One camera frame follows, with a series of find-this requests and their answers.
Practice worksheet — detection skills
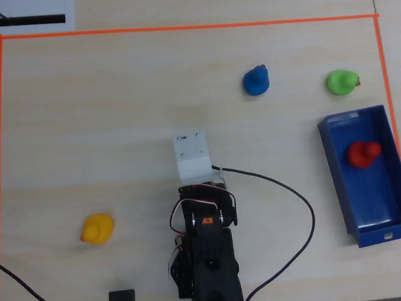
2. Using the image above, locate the blue rubber duck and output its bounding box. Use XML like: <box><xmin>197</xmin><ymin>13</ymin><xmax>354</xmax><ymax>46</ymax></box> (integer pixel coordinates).
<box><xmin>241</xmin><ymin>63</ymin><xmax>272</xmax><ymax>98</ymax></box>

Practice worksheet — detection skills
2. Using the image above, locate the green rubber duck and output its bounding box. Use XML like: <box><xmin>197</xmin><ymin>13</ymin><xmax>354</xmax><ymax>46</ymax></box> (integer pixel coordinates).
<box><xmin>325</xmin><ymin>67</ymin><xmax>363</xmax><ymax>98</ymax></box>

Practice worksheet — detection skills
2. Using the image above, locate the yellow rubber duck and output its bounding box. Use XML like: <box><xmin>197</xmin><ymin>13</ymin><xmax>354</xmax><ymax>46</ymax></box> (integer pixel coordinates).
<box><xmin>78</xmin><ymin>212</ymin><xmax>116</xmax><ymax>247</ymax></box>

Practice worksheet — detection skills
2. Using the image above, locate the blue plastic box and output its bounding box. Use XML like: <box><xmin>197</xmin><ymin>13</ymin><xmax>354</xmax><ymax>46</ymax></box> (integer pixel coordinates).
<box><xmin>315</xmin><ymin>102</ymin><xmax>401</xmax><ymax>252</ymax></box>

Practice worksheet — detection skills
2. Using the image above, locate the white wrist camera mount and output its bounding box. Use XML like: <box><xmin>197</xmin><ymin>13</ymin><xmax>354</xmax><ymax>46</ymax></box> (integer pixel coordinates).
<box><xmin>171</xmin><ymin>128</ymin><xmax>229</xmax><ymax>195</ymax></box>

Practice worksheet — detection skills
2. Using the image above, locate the white paper with black bar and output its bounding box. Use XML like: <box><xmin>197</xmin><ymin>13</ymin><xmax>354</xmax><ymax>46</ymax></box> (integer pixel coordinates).
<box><xmin>0</xmin><ymin>0</ymin><xmax>76</xmax><ymax>36</ymax></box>

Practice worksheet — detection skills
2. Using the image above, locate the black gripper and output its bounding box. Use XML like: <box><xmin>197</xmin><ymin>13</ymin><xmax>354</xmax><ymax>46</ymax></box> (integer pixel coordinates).
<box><xmin>176</xmin><ymin>179</ymin><xmax>238</xmax><ymax>215</ymax></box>

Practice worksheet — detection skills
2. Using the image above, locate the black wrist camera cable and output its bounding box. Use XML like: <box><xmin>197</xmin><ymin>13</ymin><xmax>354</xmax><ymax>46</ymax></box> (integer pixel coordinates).
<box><xmin>210</xmin><ymin>157</ymin><xmax>322</xmax><ymax>301</ymax></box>

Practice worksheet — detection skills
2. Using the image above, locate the long black cable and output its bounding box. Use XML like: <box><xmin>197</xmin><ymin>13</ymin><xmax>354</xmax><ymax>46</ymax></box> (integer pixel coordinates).
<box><xmin>0</xmin><ymin>250</ymin><xmax>76</xmax><ymax>301</ymax></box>

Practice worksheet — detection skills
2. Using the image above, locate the red rubber duck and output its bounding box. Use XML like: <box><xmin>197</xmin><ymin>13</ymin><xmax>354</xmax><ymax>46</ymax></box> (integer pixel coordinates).
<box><xmin>345</xmin><ymin>139</ymin><xmax>383</xmax><ymax>170</ymax></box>

